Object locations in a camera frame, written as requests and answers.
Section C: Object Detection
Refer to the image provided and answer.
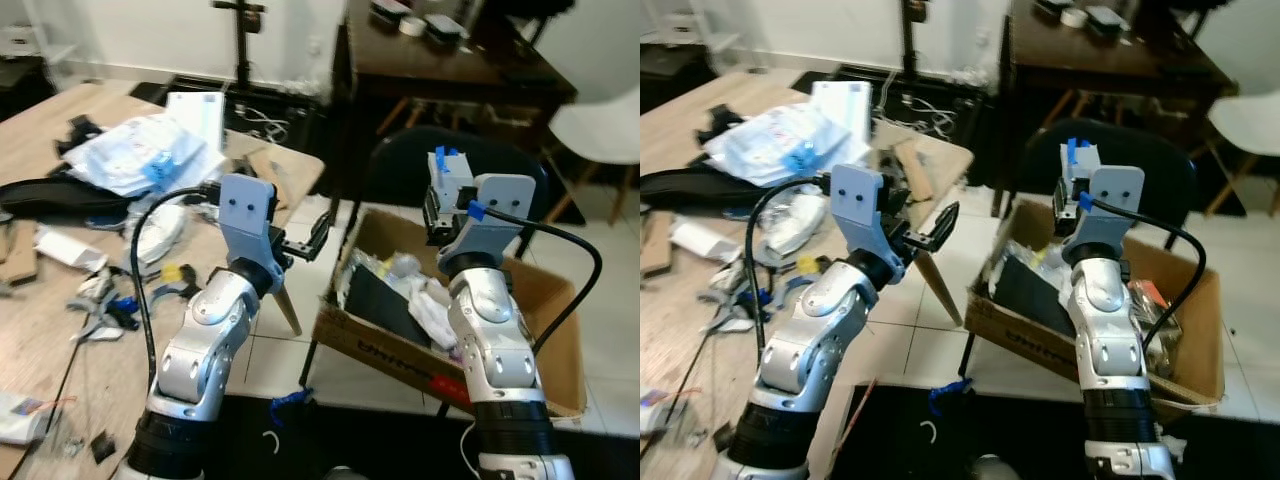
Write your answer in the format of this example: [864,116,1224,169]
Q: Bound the black flat trash piece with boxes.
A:
[344,264,433,348]
[990,250,1078,338]

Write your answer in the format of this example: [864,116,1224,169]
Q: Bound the white crumpled paper trash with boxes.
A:
[398,278,459,353]

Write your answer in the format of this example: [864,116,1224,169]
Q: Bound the brown cardboard rubbish box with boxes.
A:
[314,206,589,421]
[964,196,1227,413]

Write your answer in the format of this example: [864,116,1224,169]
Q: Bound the black office chair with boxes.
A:
[362,126,553,233]
[1014,117,1203,241]

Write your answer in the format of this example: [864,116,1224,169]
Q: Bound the light wooden table leg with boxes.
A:
[914,252,964,328]
[268,282,304,338]

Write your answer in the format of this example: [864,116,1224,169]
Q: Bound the brown cardboard sheet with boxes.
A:
[224,130,328,213]

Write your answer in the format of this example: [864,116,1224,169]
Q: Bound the white plastic wrapper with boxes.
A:
[768,194,843,259]
[130,204,189,267]

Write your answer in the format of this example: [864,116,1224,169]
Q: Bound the dark wooden table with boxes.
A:
[333,0,579,196]
[996,0,1243,191]

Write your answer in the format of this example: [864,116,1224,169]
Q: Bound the orange snack wrapper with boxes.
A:
[1128,279,1168,313]

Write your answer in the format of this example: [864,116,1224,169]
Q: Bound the white flat box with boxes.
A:
[810,80,874,147]
[165,91,227,153]

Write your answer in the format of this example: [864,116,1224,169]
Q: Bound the crumpled blue tape scrap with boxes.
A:
[269,387,315,428]
[927,377,974,418]

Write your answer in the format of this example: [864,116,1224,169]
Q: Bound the white plastic chair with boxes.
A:
[1204,88,1280,219]
[546,84,641,227]

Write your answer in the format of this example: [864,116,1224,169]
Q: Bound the white blue printed plastic bag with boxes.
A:
[704,104,853,187]
[62,113,217,197]

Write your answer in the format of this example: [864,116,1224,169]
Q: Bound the grey scrap pile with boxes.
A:
[68,268,133,344]
[706,262,771,336]

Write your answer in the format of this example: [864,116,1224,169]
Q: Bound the white paper packet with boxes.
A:
[671,218,743,265]
[34,226,109,273]

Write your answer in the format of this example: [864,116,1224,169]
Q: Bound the black tripod stand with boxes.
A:
[899,0,928,73]
[211,0,268,93]

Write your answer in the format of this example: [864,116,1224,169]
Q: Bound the small brown cardboard piece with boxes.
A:
[640,210,677,278]
[0,222,39,286]

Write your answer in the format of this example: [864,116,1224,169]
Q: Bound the black fabric bag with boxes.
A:
[640,168,773,213]
[0,172,133,219]

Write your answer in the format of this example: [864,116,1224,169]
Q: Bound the white printed packet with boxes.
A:
[640,384,678,437]
[0,389,63,447]

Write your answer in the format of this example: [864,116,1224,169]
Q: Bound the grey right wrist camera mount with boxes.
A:
[452,174,539,263]
[1064,166,1145,253]

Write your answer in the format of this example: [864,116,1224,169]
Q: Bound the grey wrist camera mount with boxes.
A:
[1064,166,1145,253]
[452,174,539,263]
[829,164,895,263]
[217,173,283,267]

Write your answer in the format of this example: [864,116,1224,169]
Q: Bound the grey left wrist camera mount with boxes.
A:
[829,164,895,263]
[217,173,283,267]

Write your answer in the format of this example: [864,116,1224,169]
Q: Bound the black equipment case with cables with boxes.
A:
[790,64,1003,143]
[130,74,333,153]

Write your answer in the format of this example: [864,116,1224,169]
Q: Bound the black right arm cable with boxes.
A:
[1078,190,1208,351]
[466,200,604,353]

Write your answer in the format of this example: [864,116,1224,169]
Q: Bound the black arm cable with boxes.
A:
[744,176,835,353]
[1078,190,1208,351]
[128,186,223,393]
[466,200,604,353]

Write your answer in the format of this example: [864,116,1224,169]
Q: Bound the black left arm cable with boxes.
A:
[128,186,223,393]
[744,176,835,353]

